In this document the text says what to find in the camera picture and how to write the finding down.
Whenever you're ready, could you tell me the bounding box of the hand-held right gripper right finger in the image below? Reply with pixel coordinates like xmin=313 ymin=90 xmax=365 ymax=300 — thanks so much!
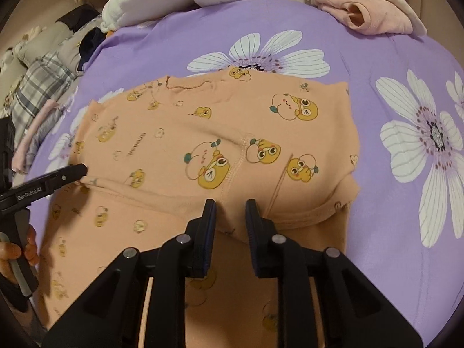
xmin=244 ymin=199 xmax=423 ymax=348

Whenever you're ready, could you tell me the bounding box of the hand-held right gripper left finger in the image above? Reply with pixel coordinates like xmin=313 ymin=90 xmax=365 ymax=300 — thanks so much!
xmin=43 ymin=199 xmax=218 ymax=348

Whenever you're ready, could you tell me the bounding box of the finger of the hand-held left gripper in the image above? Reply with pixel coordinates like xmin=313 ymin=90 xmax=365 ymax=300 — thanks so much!
xmin=34 ymin=164 xmax=88 ymax=198

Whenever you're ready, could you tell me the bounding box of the orange cartoon print garment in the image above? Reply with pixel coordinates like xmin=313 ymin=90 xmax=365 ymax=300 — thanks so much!
xmin=36 ymin=66 xmax=361 ymax=348

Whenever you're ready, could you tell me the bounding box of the pink and grey clothes pile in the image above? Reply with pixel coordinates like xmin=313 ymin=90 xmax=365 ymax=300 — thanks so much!
xmin=11 ymin=99 xmax=75 ymax=173

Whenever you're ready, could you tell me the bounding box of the plaid clothes pile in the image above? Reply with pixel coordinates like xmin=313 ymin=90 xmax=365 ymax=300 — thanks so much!
xmin=0 ymin=5 xmax=104 ymax=80

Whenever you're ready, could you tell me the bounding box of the person's left hand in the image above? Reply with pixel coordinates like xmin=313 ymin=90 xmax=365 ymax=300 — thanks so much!
xmin=0 ymin=225 xmax=39 ymax=287

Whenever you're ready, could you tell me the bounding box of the plaid cloth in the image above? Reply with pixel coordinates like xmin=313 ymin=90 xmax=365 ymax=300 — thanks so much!
xmin=12 ymin=51 xmax=78 ymax=126

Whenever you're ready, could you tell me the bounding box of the purple floral bedsheet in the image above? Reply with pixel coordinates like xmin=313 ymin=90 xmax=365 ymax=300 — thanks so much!
xmin=22 ymin=0 xmax=464 ymax=348

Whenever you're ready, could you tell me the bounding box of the dark navy cloth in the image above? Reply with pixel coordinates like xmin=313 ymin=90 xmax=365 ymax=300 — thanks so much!
xmin=77 ymin=28 xmax=111 ymax=72

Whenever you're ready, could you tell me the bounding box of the pink folded garment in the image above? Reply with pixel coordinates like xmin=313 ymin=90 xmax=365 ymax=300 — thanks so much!
xmin=313 ymin=0 xmax=414 ymax=36

